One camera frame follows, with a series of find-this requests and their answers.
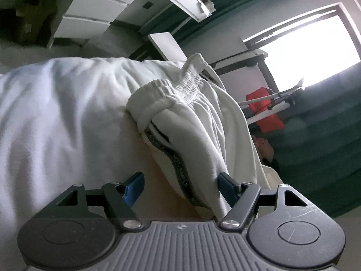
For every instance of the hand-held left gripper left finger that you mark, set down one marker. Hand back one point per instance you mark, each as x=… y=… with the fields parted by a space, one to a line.
x=135 y=187

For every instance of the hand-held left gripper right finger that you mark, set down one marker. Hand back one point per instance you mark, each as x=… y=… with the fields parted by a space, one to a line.
x=227 y=189

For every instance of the white pants with black tape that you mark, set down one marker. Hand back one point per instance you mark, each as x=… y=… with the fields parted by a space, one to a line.
x=197 y=124

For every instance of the plush toy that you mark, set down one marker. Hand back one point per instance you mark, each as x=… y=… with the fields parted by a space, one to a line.
x=263 y=148

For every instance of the red bag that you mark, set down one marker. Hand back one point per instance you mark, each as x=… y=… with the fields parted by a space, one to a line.
x=265 y=110

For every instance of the white metal rack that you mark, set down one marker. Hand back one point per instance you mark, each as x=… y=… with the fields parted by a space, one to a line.
x=279 y=93

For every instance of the white flat panel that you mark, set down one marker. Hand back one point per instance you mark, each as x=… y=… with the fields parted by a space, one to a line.
x=167 y=46

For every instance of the bright window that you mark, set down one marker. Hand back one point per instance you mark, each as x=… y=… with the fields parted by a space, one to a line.
x=310 y=50

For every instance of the white drawer cabinet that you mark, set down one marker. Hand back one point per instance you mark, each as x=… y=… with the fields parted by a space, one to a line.
x=93 y=8

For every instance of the brown cardboard box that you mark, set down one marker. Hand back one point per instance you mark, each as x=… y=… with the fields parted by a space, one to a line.
x=31 y=14

